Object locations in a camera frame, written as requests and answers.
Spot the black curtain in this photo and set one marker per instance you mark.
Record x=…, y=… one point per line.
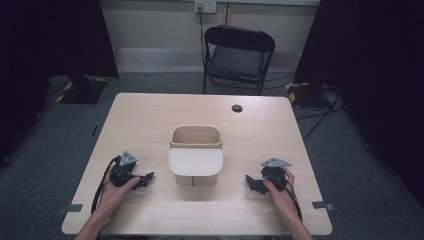
x=50, y=50
x=376, y=66

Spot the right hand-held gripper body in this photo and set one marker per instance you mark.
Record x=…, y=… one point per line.
x=275, y=173

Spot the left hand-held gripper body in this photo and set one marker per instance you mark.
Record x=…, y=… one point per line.
x=122, y=170

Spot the beige box with lid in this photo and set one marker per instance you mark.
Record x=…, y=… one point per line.
x=195, y=160

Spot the black stand base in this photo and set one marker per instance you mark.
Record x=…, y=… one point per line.
x=83, y=91
x=308, y=95

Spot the person's right hand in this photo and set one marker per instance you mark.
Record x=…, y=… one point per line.
x=281, y=200

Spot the white wall socket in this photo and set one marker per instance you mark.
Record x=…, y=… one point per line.
x=205, y=6

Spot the person's left hand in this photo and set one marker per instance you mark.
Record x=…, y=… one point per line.
x=115, y=196

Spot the grey tape strip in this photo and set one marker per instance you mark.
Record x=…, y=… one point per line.
x=322, y=205
x=70, y=208

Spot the black folding chair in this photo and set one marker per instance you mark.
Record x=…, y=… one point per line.
x=238, y=56

